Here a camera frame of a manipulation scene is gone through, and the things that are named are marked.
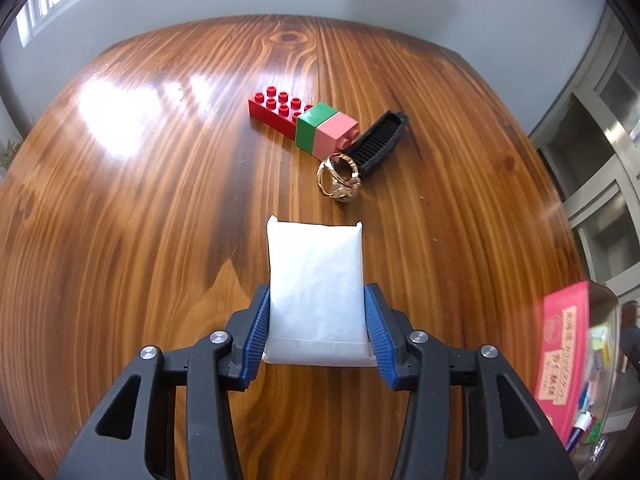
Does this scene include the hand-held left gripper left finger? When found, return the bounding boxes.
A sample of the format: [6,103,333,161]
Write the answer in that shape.
[54,284,273,480]

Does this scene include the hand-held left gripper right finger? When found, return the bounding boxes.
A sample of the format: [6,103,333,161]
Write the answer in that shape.
[364,282,581,480]

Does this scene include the plain white packet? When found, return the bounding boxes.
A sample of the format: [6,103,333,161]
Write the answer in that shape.
[261,215,379,368]

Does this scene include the pink cardboard box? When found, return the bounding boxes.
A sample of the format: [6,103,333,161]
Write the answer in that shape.
[565,280,627,467]

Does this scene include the wooden desktop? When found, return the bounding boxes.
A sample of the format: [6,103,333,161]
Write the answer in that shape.
[0,14,621,480]

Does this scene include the black comb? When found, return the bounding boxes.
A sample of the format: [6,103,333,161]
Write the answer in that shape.
[345,109,411,177]

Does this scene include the pink toy block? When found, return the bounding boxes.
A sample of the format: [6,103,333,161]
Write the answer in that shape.
[314,112,360,162]

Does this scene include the green toy block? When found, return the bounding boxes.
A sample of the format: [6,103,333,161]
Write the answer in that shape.
[295,102,341,154]

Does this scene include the red studded toy brick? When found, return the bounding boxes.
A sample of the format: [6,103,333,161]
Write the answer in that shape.
[248,86,317,140]

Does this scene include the green plant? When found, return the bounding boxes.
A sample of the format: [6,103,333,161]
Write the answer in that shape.
[0,137,25,178]

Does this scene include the grey glass door cabinet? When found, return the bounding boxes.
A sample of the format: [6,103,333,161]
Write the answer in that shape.
[529,4,640,306]

